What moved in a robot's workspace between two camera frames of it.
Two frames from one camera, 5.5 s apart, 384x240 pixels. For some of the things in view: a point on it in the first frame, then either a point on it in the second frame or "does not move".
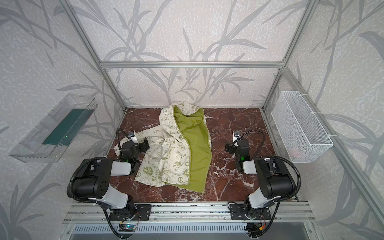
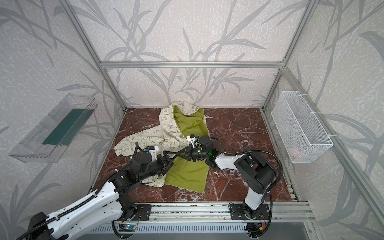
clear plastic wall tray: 47,140 does not move
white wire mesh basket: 302,135 does not move
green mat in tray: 68,129 does not move
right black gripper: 231,147 -> 191,153
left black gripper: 142,145 -> 165,161
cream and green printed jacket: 180,151 does not move
